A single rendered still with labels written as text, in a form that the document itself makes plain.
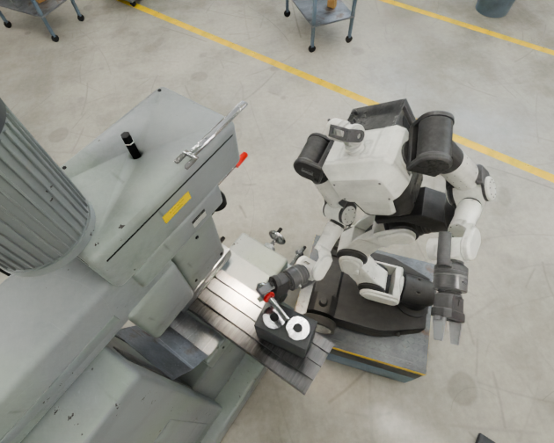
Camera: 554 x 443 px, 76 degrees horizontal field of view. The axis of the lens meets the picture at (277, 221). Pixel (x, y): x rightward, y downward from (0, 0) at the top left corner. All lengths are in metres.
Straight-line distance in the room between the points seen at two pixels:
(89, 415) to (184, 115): 0.76
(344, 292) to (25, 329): 1.56
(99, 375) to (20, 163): 0.60
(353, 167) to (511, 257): 2.28
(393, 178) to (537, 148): 3.04
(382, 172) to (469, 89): 3.35
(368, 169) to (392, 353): 1.35
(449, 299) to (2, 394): 1.04
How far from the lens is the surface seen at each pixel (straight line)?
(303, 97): 3.90
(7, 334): 0.97
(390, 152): 1.11
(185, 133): 0.91
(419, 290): 1.99
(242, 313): 1.67
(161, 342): 1.68
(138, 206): 0.81
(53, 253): 0.77
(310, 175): 1.30
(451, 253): 1.11
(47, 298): 0.96
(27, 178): 0.67
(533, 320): 3.12
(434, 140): 1.07
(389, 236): 1.42
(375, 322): 2.07
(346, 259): 1.66
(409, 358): 2.26
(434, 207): 1.37
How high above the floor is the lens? 2.52
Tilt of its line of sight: 59 degrees down
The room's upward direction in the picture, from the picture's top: 3 degrees counter-clockwise
